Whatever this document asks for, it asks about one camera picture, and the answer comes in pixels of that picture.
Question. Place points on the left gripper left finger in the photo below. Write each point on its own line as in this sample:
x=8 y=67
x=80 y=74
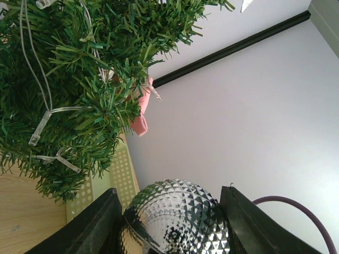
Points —
x=94 y=230

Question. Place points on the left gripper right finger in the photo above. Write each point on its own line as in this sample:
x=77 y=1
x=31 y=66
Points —
x=256 y=231

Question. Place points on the green perforated plastic basket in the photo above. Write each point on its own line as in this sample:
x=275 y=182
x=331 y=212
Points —
x=120 y=175

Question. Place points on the silver glitter ball ornament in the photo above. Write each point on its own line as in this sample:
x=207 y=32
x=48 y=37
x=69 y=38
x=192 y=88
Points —
x=174 y=216

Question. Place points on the pink fabric bow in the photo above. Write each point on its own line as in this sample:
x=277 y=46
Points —
x=138 y=123

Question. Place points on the small green christmas tree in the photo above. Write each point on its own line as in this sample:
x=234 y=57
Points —
x=79 y=79

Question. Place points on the silver star ornament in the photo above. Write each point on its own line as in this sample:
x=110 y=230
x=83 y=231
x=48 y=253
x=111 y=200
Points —
x=245 y=4

